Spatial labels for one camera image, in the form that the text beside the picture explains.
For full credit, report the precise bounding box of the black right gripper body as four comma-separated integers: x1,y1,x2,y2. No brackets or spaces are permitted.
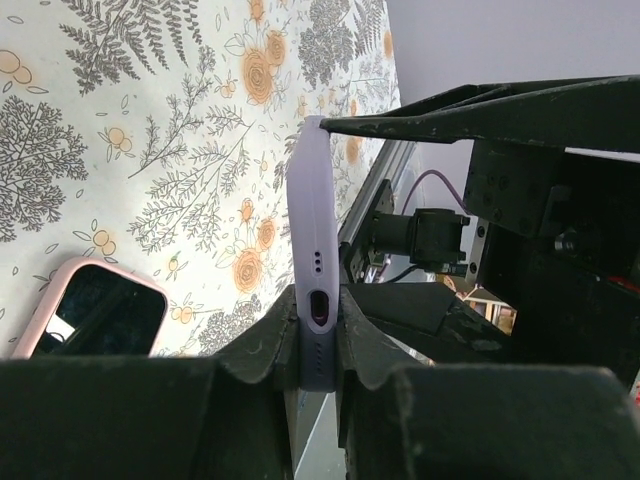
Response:
464,141,639,385

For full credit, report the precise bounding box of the phone in pink case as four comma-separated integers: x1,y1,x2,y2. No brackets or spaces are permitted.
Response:
11,257,169,359

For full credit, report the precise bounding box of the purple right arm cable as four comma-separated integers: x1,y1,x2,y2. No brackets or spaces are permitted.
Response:
402,169,469,214

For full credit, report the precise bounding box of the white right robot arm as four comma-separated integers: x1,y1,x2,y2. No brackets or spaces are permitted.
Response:
321,75,639,387

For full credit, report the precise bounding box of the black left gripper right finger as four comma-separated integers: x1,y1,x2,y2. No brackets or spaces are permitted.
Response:
337,284,639,479

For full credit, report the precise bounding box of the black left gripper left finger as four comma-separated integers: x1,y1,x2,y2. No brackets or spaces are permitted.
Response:
1,288,298,479

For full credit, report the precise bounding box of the lilac phone case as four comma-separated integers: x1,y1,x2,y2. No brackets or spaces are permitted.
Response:
286,116,340,393

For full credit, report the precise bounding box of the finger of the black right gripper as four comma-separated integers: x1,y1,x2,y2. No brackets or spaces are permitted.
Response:
320,75,639,150

